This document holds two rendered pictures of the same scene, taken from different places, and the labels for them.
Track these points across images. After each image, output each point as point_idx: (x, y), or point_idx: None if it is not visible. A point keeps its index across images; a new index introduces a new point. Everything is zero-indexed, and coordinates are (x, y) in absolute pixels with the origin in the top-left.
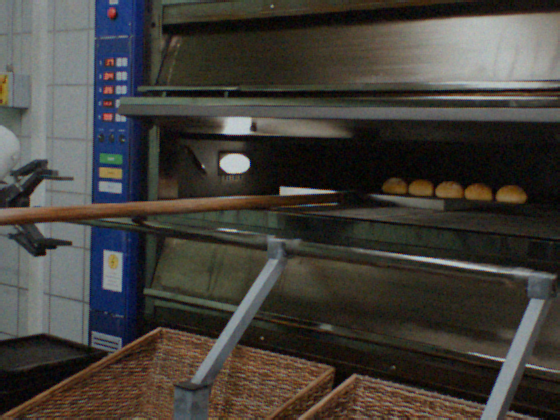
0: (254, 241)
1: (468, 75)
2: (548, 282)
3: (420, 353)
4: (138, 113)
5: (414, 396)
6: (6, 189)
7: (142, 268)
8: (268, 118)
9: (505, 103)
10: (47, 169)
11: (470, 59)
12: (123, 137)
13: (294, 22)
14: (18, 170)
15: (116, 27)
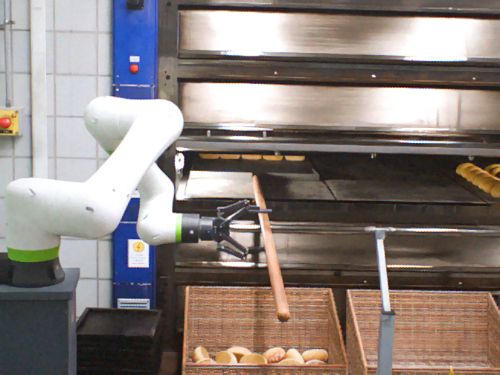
0: (364, 231)
1: (414, 123)
2: None
3: None
4: (197, 147)
5: None
6: (213, 220)
7: (161, 248)
8: (310, 151)
9: (458, 145)
10: (254, 206)
11: (413, 114)
12: None
13: (287, 82)
14: (228, 208)
15: (138, 78)
